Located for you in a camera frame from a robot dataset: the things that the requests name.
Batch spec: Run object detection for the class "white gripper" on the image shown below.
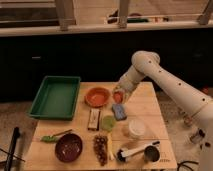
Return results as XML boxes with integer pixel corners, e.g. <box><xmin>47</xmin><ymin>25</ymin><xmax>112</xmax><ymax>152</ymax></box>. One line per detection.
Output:
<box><xmin>112</xmin><ymin>72</ymin><xmax>144</xmax><ymax>103</ymax></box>

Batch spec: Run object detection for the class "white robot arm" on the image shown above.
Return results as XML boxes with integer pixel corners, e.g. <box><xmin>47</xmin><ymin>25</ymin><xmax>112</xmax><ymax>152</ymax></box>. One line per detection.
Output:
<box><xmin>113</xmin><ymin>51</ymin><xmax>213</xmax><ymax>171</ymax></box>

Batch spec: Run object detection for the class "small green cup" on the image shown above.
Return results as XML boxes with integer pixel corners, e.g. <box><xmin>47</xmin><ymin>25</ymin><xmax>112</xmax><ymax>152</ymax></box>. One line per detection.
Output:
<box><xmin>101</xmin><ymin>115</ymin><xmax>116</xmax><ymax>132</ymax></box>

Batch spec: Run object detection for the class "metal measuring cup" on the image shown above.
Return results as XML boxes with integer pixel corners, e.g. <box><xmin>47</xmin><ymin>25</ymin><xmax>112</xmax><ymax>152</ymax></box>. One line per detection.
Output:
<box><xmin>144</xmin><ymin>146</ymin><xmax>160</xmax><ymax>162</ymax></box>

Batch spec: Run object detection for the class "blue sponge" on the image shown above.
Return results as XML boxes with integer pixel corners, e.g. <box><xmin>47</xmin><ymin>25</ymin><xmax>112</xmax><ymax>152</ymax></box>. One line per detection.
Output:
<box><xmin>112</xmin><ymin>104</ymin><xmax>127</xmax><ymax>121</ymax></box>

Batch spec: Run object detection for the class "orange bowl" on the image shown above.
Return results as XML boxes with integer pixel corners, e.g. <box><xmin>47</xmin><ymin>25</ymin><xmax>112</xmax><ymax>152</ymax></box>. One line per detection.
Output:
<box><xmin>84</xmin><ymin>87</ymin><xmax>110</xmax><ymax>108</ymax></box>

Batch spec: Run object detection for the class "brown wooden block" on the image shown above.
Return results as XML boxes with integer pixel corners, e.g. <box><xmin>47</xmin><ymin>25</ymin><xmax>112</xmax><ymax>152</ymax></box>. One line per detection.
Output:
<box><xmin>87</xmin><ymin>108</ymin><xmax>100</xmax><ymax>131</ymax></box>

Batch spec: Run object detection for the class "yellow banana stick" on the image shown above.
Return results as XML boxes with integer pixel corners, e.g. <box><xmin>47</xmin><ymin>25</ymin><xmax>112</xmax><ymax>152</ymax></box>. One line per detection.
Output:
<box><xmin>107</xmin><ymin>133</ymin><xmax>114</xmax><ymax>160</ymax></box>

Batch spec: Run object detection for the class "brown grape bunch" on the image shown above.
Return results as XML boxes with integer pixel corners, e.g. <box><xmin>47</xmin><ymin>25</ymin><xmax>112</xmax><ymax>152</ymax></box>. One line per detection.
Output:
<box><xmin>93</xmin><ymin>135</ymin><xmax>108</xmax><ymax>166</ymax></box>

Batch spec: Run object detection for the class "green plastic tray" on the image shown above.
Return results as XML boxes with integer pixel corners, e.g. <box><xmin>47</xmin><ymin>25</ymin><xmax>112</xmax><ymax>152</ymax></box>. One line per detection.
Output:
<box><xmin>29</xmin><ymin>76</ymin><xmax>81</xmax><ymax>120</ymax></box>

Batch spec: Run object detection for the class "dark red bowl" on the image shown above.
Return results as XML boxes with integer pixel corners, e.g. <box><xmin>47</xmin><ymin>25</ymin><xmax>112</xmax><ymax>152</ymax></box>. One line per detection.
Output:
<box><xmin>55</xmin><ymin>133</ymin><xmax>83</xmax><ymax>163</ymax></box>

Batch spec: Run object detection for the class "black tripod stand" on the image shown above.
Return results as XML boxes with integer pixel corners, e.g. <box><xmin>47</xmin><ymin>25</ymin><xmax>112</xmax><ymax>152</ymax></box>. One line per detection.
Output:
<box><xmin>4</xmin><ymin>127</ymin><xmax>20</xmax><ymax>171</ymax></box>

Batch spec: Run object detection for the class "white handled brush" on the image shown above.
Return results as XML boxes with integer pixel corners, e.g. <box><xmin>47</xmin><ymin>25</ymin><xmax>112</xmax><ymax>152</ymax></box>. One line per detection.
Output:
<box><xmin>116</xmin><ymin>140</ymin><xmax>161</xmax><ymax>163</ymax></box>

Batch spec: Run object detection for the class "green handled peeler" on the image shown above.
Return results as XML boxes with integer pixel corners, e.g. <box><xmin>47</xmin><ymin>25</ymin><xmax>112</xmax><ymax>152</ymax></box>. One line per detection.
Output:
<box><xmin>40</xmin><ymin>129</ymin><xmax>72</xmax><ymax>143</ymax></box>

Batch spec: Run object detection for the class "black cable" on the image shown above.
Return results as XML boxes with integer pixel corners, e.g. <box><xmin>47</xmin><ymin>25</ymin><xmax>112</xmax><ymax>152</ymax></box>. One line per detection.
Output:
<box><xmin>176</xmin><ymin>160</ymin><xmax>201</xmax><ymax>171</ymax></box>

